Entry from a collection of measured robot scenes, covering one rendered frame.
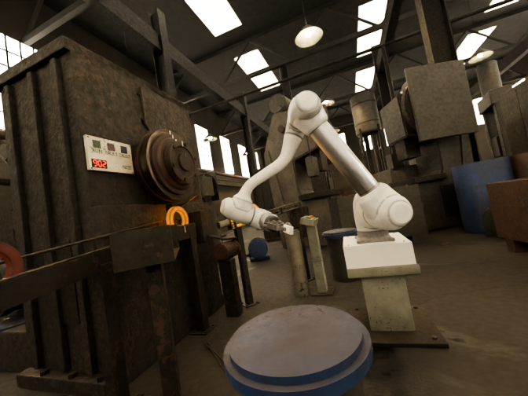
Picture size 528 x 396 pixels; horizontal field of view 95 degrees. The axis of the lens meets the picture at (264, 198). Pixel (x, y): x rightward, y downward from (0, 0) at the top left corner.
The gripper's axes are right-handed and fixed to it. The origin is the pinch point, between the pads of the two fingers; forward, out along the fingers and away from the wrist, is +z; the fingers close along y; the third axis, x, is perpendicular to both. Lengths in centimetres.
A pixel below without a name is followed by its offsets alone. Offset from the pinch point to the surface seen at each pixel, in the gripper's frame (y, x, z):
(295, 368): -21, 16, 53
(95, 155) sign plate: -85, -30, -55
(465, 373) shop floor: 60, 49, 30
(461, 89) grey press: 331, -173, -160
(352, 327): -4.6, 13.8, 47.0
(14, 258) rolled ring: -93, 11, -10
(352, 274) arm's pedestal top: 39.8, 24.3, -9.8
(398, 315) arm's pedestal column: 61, 43, -1
